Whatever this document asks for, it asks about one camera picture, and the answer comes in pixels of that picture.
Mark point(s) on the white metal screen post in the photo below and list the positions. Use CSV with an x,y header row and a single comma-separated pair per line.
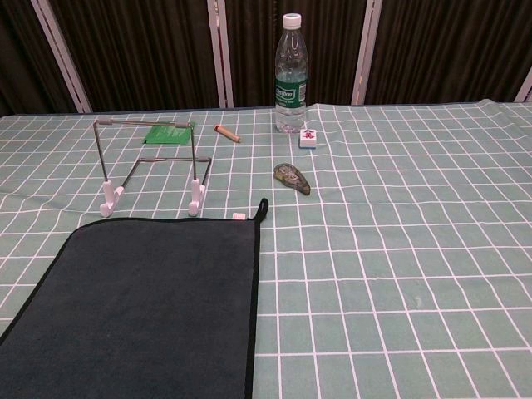
x,y
525,87
367,50
219,54
62,54

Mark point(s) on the white mahjong tile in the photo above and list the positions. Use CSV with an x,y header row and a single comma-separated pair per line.
x,y
308,139

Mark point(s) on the blue towel with black trim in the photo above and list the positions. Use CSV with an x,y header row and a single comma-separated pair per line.
x,y
145,311

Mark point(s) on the green grid tablecloth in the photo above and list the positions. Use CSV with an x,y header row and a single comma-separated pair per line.
x,y
374,249

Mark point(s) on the dark brown pleated curtain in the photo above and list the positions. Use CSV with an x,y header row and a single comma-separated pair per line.
x,y
436,50

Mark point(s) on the clear water bottle green label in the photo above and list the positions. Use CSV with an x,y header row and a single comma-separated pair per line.
x,y
291,95

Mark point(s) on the green foil packet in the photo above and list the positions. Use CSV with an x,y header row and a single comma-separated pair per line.
x,y
164,134

